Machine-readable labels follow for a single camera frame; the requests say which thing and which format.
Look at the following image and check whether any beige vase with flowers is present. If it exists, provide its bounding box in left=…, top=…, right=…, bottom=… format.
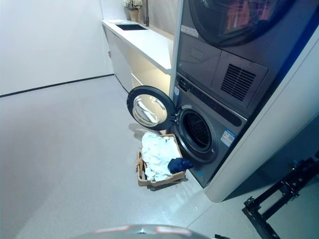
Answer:
left=123, top=0, right=143, bottom=23

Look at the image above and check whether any grey stacked clothes dryer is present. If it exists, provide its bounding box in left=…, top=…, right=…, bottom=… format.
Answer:
left=176, top=0, right=316, bottom=118

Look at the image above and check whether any white cloth garment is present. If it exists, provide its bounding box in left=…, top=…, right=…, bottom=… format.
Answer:
left=141, top=131, right=183, bottom=182

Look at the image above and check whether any black metal frame stand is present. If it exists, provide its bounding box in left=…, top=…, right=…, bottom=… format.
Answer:
left=241, top=150, right=319, bottom=239

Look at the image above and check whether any round washing machine door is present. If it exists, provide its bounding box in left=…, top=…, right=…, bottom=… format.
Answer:
left=126, top=86, right=174, bottom=131

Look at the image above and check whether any black recessed sink basin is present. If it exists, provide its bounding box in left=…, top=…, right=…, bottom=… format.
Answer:
left=115, top=23, right=149, bottom=31

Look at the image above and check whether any dark blue garment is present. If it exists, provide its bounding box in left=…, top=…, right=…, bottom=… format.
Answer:
left=167, top=157, right=194, bottom=174

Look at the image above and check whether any white laundry counter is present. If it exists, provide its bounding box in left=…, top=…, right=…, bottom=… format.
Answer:
left=101, top=19, right=174, bottom=94

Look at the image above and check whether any grey front-load washing machine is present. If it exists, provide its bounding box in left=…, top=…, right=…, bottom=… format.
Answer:
left=168, top=72, right=248, bottom=188

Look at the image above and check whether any white appliance cabinet frame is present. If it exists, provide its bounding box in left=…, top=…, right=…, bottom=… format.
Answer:
left=169, top=0, right=319, bottom=203

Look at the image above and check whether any brown woven laundry basket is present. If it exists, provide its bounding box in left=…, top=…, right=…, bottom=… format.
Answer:
left=137, top=133, right=186, bottom=187

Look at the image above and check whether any metal sink faucet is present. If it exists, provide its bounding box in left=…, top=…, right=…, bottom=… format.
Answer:
left=142, top=0, right=150, bottom=27

